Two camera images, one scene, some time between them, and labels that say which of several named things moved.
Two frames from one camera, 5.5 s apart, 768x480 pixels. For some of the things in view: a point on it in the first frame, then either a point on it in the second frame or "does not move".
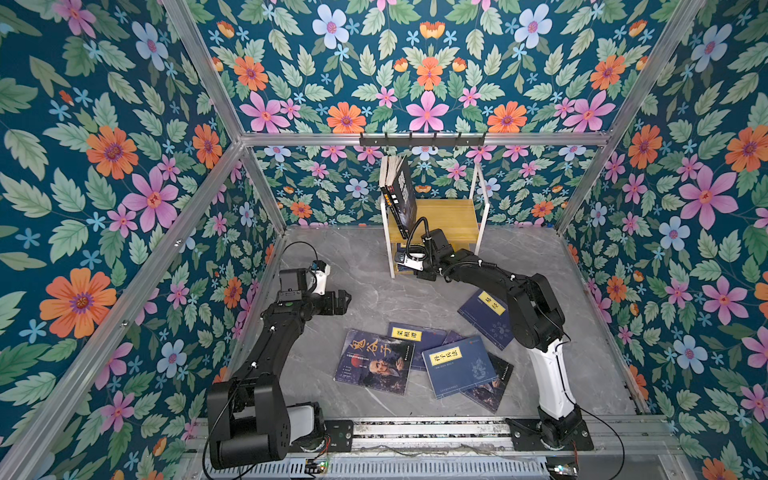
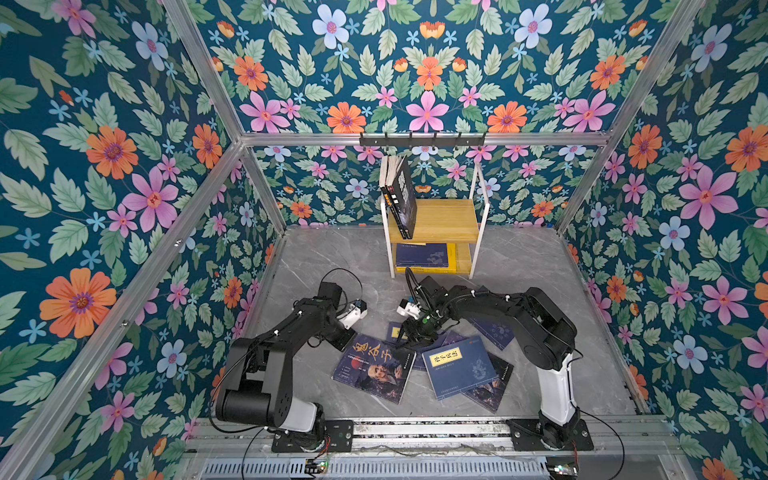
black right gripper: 426,275 to 419,336
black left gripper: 340,304 to 350,334
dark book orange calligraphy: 376,361 does not move
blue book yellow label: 458,366 does not move
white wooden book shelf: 462,221 does not move
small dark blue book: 490,314 does not move
